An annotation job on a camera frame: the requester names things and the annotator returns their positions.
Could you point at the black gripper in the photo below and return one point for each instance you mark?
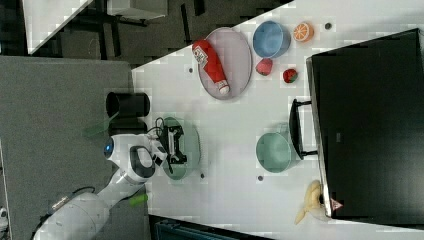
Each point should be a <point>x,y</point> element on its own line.
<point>170,140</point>

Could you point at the green plastic strainer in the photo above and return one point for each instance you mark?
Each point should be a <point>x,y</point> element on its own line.
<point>189,145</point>

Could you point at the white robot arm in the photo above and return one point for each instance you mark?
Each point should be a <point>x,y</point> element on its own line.
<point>81,216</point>

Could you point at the small black pan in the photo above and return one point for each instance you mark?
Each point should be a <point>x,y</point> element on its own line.
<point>126,126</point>

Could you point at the green ball toy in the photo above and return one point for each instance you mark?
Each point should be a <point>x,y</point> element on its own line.
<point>139,199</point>

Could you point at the green spatula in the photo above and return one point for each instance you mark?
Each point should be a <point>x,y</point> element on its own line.
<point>99,127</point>

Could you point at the red ketchup bottle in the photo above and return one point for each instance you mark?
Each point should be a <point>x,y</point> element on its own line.
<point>208,59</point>

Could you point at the green cup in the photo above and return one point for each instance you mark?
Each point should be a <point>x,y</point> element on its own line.
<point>275,151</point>

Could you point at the grey oval plate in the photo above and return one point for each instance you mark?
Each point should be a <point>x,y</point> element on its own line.
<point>234,53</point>

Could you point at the pink strawberry toy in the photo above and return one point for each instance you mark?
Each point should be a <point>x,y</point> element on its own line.
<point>264,67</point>

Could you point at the red strawberry toy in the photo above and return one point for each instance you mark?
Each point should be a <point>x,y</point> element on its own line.
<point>290,75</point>

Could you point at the blue bowl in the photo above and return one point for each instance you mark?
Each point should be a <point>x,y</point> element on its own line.
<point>271,40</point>

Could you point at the yellow banana toy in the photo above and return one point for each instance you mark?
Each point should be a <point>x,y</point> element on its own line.
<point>312,204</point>

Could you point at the orange slice toy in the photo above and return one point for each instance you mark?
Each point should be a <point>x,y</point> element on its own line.
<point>303,32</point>

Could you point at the white side table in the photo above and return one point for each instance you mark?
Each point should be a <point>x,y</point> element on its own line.
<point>44,18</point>

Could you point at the black toaster oven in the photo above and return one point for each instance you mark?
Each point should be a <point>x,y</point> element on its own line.
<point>368,115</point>

